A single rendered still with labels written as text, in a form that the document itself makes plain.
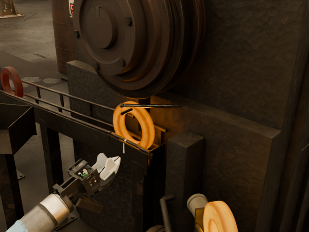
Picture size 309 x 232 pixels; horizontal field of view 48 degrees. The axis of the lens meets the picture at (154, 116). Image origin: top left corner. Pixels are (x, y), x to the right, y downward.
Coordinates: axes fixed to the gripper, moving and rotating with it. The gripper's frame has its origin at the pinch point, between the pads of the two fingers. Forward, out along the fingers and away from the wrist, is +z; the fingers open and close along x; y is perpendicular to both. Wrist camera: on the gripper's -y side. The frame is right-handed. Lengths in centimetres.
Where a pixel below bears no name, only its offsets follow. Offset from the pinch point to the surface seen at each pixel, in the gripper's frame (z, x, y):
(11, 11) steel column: 262, 659, -161
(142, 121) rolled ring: 17.8, 6.0, 0.0
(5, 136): -9, 64, -14
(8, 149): -13, 53, -12
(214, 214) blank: 0.1, -34.8, 2.1
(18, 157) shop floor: 9, 139, -83
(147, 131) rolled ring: 17.0, 3.7, -2.8
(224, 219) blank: -1.0, -38.3, 4.2
